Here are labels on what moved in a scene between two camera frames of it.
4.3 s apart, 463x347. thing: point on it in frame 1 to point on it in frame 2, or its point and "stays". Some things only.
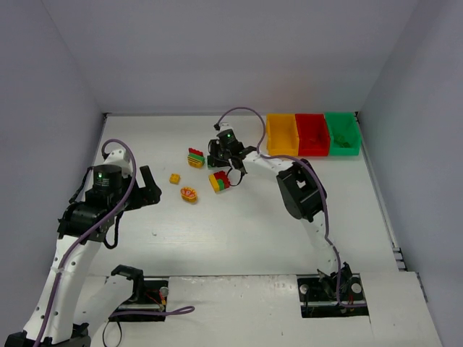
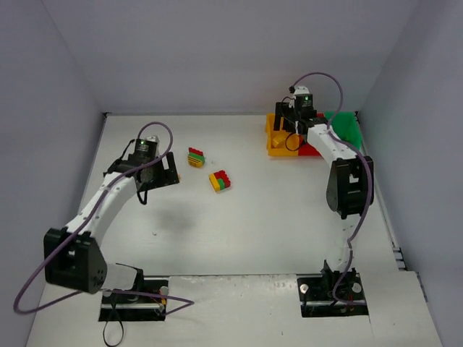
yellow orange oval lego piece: [189, 194] to [278, 140]
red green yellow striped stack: [195, 157] stays
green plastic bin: [345, 135] stays
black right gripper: [227, 156] to [283, 118]
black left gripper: [143, 194] to [163, 173]
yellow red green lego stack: [218, 181] stays
